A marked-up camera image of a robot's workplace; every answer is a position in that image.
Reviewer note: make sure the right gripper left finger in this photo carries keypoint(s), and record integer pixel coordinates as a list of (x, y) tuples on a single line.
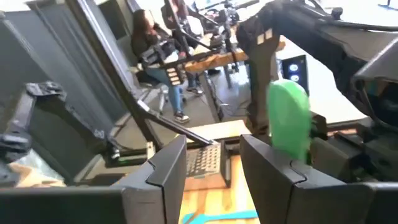
[(168, 186)]

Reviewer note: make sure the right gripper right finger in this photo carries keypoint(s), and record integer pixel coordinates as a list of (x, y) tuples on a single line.
[(273, 196)]

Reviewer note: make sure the green silicone spatula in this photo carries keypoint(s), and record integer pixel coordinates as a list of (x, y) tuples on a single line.
[(289, 118)]

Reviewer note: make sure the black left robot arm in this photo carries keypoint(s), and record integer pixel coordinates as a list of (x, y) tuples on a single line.
[(264, 77)]

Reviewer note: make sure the steel box grater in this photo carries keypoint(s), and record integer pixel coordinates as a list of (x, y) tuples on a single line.
[(202, 160)]

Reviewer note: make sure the blue silicone spatula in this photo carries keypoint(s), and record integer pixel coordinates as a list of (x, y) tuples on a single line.
[(217, 216)]

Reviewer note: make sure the black computer tower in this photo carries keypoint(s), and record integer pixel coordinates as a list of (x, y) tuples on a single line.
[(293, 73)]

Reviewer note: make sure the office chair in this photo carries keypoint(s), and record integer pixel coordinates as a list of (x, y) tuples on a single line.
[(149, 81)]

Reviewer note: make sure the wooden background table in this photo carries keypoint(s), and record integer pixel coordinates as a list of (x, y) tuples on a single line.
[(217, 60)]

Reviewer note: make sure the person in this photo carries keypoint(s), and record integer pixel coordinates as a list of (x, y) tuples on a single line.
[(146, 40)]

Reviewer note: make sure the background robot arms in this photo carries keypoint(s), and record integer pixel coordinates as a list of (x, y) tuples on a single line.
[(224, 18)]

